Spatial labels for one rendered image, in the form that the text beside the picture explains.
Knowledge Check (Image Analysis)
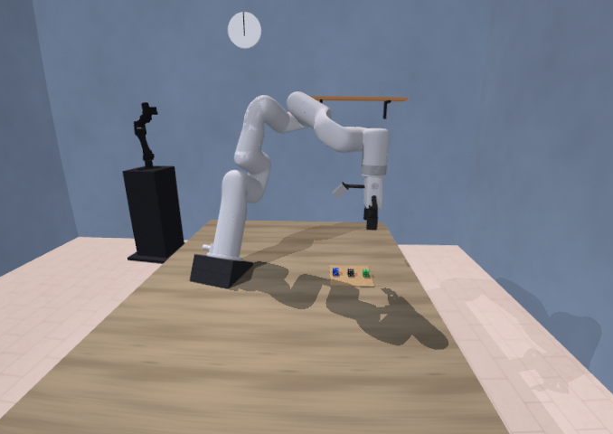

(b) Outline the tan sandy mat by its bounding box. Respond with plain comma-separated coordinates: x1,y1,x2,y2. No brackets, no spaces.
329,265,374,288

